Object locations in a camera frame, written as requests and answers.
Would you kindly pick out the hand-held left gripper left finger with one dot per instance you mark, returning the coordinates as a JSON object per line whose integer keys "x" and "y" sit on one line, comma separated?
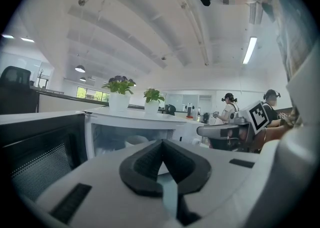
{"x": 100, "y": 179}

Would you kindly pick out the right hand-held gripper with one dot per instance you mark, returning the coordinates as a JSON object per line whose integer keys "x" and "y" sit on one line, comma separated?
{"x": 257, "y": 116}

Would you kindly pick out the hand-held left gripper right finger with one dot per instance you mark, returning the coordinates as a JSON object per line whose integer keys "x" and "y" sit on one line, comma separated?
{"x": 225, "y": 172}

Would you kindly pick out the white microwave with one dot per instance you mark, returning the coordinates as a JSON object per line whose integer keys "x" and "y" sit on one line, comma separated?
{"x": 140, "y": 119}

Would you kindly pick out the person's right forearm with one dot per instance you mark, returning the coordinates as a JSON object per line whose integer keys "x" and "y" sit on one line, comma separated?
{"x": 272, "y": 134}

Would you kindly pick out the white flower potted plant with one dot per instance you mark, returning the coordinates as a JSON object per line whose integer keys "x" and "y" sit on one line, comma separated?
{"x": 153, "y": 96}

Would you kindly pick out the window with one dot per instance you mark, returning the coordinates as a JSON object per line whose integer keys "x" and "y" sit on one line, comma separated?
{"x": 92, "y": 94}

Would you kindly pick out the ceiling tube light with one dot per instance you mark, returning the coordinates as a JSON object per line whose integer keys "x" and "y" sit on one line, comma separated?
{"x": 250, "y": 50}

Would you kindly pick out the purple flower potted plant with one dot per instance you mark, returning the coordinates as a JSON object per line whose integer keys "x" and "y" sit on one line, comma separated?
{"x": 118, "y": 86}

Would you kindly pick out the grey pendant lamp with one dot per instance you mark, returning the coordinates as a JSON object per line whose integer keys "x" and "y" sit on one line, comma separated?
{"x": 80, "y": 69}

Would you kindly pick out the yellow plaid shirt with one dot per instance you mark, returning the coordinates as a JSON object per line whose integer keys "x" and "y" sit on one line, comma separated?
{"x": 290, "y": 41}

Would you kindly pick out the black office chair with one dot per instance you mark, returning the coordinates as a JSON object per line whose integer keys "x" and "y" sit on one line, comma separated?
{"x": 17, "y": 89}

